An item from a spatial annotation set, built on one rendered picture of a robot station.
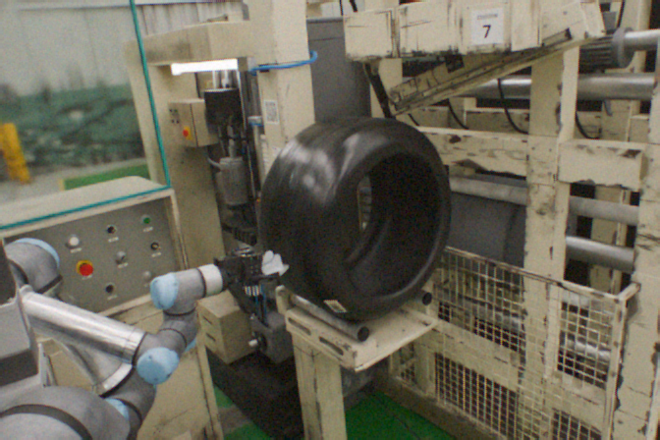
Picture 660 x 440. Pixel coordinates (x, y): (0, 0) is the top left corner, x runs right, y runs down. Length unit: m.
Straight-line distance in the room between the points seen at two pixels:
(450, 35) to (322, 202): 0.56
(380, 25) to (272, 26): 0.32
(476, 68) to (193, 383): 1.52
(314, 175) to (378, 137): 0.20
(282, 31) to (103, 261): 0.96
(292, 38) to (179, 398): 1.38
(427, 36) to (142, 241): 1.16
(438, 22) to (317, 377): 1.29
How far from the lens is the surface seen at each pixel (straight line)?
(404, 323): 1.71
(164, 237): 1.91
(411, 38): 1.52
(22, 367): 0.91
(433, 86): 1.65
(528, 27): 1.40
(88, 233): 1.82
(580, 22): 1.41
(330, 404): 2.08
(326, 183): 1.26
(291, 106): 1.61
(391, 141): 1.37
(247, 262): 1.26
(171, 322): 1.22
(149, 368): 1.13
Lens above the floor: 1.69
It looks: 19 degrees down
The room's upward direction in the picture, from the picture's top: 6 degrees counter-clockwise
